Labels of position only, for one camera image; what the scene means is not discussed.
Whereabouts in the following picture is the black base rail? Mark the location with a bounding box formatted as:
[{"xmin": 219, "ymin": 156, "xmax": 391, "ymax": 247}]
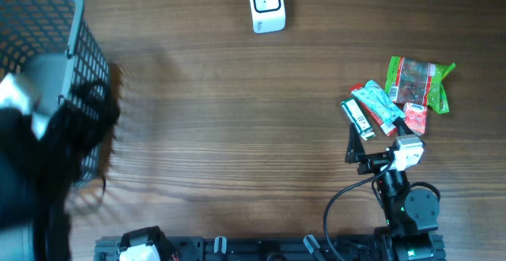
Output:
[{"xmin": 94, "ymin": 233, "xmax": 447, "ymax": 261}]

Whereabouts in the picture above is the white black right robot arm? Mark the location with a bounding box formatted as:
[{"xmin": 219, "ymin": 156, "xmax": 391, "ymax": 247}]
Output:
[{"xmin": 345, "ymin": 119, "xmax": 446, "ymax": 261}]

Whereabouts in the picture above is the red coffee stick sachet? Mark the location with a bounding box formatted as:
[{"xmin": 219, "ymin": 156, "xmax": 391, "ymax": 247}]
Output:
[{"xmin": 350, "ymin": 83, "xmax": 397, "ymax": 136}]

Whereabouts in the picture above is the green white gum pack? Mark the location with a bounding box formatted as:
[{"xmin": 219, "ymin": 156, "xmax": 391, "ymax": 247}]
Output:
[{"xmin": 341, "ymin": 98, "xmax": 376, "ymax": 140}]

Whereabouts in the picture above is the green candy bag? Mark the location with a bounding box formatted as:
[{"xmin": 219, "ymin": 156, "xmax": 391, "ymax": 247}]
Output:
[{"xmin": 384, "ymin": 56, "xmax": 456, "ymax": 115}]

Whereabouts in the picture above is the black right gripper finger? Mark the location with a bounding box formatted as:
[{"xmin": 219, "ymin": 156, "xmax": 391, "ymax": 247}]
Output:
[
  {"xmin": 393, "ymin": 117, "xmax": 413, "ymax": 136},
  {"xmin": 345, "ymin": 123, "xmax": 366, "ymax": 164}
]

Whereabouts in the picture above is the white barcode scanner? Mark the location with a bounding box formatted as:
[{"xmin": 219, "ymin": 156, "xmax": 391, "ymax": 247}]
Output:
[{"xmin": 249, "ymin": 0, "xmax": 286, "ymax": 34}]

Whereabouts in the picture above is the grey plastic shopping basket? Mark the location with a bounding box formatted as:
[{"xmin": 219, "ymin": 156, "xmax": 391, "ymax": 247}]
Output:
[{"xmin": 1, "ymin": 0, "xmax": 119, "ymax": 187}]

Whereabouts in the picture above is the teal tissue pack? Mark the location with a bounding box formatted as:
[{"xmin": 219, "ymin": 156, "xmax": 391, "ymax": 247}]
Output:
[{"xmin": 351, "ymin": 80, "xmax": 406, "ymax": 123}]

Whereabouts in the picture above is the orange snack packet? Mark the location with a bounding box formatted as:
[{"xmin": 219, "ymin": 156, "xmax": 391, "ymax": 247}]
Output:
[{"xmin": 403, "ymin": 103, "xmax": 428, "ymax": 135}]

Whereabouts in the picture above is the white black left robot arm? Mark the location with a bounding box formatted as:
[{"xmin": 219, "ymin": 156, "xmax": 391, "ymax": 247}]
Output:
[{"xmin": 1, "ymin": 80, "xmax": 120, "ymax": 260}]

